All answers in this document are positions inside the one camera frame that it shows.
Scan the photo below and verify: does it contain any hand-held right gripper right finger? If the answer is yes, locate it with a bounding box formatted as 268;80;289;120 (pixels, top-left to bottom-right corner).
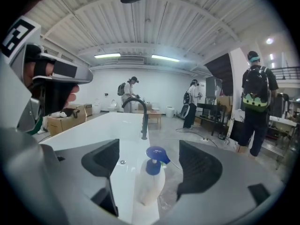
158;139;286;225

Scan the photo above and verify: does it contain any ceiling air vent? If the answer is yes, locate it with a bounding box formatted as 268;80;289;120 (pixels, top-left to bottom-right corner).
116;56;144;64

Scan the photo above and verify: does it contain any dark staircase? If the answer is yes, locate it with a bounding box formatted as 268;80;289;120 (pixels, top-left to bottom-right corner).
203;52;233;96

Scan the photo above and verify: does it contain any black hand shower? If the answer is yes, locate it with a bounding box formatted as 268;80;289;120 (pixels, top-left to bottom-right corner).
141;112;149;141

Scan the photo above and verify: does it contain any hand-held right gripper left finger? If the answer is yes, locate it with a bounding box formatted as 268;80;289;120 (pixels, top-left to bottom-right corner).
54;138;132;225

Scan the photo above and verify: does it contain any white bathtub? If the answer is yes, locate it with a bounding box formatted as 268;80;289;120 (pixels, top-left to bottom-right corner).
38;111;161;225

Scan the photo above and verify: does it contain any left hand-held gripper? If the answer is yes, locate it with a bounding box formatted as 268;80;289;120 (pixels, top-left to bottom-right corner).
0;15;94;135

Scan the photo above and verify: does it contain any dark mirror panel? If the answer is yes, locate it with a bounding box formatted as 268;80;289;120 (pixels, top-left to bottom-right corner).
205;75;223;98

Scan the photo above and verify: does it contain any fluorescent ceiling light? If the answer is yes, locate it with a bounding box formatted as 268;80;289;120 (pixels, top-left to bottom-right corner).
151;53;180;63
94;52;121;59

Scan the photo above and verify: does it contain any black arched faucet spout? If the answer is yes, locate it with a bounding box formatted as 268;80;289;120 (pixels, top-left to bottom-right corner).
121;97;148;117

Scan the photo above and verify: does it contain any large open cardboard box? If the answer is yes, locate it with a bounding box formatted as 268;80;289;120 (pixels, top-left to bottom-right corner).
46;105;87;137

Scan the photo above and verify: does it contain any small cardboard box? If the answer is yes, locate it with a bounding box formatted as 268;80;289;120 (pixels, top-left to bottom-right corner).
79;103;93;117

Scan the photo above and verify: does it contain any green black backpack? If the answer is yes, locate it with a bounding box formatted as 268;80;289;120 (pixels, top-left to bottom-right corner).
241;66;270;113

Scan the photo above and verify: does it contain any black bag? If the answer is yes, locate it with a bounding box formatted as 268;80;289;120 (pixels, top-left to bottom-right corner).
62;108;81;120

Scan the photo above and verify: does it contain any white spray bottle blue nozzle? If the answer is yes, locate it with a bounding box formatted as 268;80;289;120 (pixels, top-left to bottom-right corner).
135;146;173;206

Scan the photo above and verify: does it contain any person's left hand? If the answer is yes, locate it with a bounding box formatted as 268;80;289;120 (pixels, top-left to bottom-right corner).
24;61;81;116

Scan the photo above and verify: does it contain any wooden low table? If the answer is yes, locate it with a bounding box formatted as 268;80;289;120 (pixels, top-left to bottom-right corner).
137;111;163;129

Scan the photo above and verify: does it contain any black table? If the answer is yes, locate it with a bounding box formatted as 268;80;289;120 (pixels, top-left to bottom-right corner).
196;103;233;137

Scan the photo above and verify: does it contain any white soft bundle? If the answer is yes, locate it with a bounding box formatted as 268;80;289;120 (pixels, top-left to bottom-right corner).
50;111;69;119

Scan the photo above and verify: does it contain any steel wire rack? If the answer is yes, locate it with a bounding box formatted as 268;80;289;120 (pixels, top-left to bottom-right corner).
259;116;300;166

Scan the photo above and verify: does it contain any black mezzanine railing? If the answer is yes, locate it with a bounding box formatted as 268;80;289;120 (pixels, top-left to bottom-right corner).
271;66;300;81

